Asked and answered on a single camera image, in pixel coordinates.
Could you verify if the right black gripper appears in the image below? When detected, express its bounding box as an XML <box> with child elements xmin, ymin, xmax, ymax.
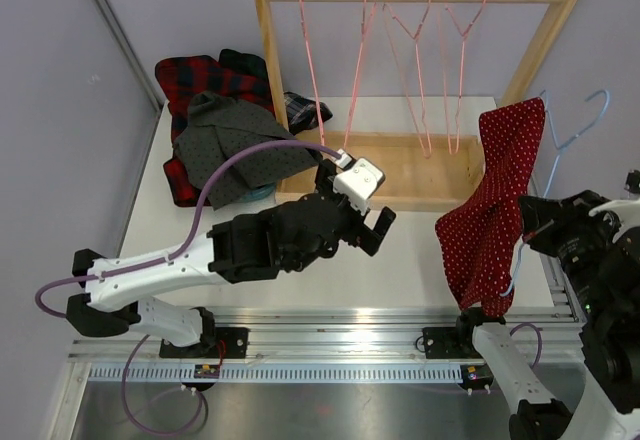
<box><xmin>519</xmin><ymin>187</ymin><xmax>626</xmax><ymax>318</ymax></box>

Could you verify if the red polka dot skirt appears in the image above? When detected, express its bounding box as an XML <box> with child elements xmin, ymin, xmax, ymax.
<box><xmin>435</xmin><ymin>97</ymin><xmax>545</xmax><ymax>317</ymax></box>

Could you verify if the blue wire hanger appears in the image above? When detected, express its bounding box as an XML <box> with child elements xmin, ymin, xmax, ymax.
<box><xmin>500</xmin><ymin>89</ymin><xmax>611</xmax><ymax>298</ymax></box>

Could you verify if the navy white plaid skirt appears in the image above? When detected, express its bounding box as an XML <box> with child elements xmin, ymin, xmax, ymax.
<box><xmin>284</xmin><ymin>92</ymin><xmax>333</xmax><ymax>137</ymax></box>

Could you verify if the grey dotted skirt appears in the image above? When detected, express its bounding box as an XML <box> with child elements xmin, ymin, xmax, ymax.
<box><xmin>172</xmin><ymin>90</ymin><xmax>325</xmax><ymax>211</ymax></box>

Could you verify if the pink hanger of grey skirt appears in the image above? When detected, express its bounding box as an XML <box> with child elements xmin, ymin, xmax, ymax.
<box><xmin>382</xmin><ymin>0</ymin><xmax>433</xmax><ymax>159</ymax></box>

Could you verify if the pink wire hanger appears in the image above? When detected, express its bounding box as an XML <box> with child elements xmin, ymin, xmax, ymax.
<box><xmin>436</xmin><ymin>0</ymin><xmax>488</xmax><ymax>156</ymax></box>

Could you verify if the pink hanger pair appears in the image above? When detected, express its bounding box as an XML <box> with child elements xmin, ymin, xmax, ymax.
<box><xmin>343</xmin><ymin>0</ymin><xmax>377</xmax><ymax>149</ymax></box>

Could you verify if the red plaid skirt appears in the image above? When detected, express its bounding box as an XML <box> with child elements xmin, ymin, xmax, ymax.
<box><xmin>155</xmin><ymin>55</ymin><xmax>274</xmax><ymax>208</ymax></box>

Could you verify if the pink hanger of green skirt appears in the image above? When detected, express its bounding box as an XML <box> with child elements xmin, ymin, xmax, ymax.
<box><xmin>298</xmin><ymin>0</ymin><xmax>326</xmax><ymax>146</ymax></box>

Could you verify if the green plaid skirt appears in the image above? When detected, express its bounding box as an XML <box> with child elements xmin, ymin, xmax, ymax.
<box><xmin>218</xmin><ymin>48</ymin><xmax>268</xmax><ymax>82</ymax></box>

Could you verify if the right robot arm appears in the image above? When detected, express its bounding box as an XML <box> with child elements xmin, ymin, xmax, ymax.
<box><xmin>453</xmin><ymin>190</ymin><xmax>639</xmax><ymax>439</ymax></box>

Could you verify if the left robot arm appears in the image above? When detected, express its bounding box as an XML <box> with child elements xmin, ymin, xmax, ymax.
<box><xmin>64</xmin><ymin>158</ymin><xmax>396</xmax><ymax>358</ymax></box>

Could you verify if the wooden clothes rack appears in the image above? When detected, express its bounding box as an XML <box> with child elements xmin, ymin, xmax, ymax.
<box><xmin>254</xmin><ymin>0</ymin><xmax>578</xmax><ymax>211</ymax></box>

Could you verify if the blue plastic basin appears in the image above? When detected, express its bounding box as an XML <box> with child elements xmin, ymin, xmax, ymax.
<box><xmin>235</xmin><ymin>183</ymin><xmax>277</xmax><ymax>204</ymax></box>

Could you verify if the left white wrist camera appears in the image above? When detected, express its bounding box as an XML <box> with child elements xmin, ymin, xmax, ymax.
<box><xmin>332</xmin><ymin>149</ymin><xmax>386</xmax><ymax>216</ymax></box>

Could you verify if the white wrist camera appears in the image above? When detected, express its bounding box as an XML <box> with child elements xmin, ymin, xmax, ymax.
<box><xmin>589</xmin><ymin>169</ymin><xmax>639</xmax><ymax>223</ymax></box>
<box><xmin>332</xmin><ymin>149</ymin><xmax>386</xmax><ymax>216</ymax></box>

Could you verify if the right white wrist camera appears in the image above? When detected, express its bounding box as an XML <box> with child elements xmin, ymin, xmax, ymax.
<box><xmin>589</xmin><ymin>169</ymin><xmax>639</xmax><ymax>223</ymax></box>

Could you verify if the right black mount plate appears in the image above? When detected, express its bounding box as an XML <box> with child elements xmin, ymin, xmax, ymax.
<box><xmin>422</xmin><ymin>327</ymin><xmax>481</xmax><ymax>360</ymax></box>

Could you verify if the black mount plate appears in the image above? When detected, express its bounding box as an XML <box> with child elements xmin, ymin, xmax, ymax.
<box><xmin>159</xmin><ymin>327</ymin><xmax>249</xmax><ymax>360</ymax></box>
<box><xmin>422</xmin><ymin>327</ymin><xmax>481</xmax><ymax>360</ymax></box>

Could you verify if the left black mount plate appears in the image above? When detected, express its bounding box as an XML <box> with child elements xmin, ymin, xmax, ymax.
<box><xmin>159</xmin><ymin>327</ymin><xmax>249</xmax><ymax>360</ymax></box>

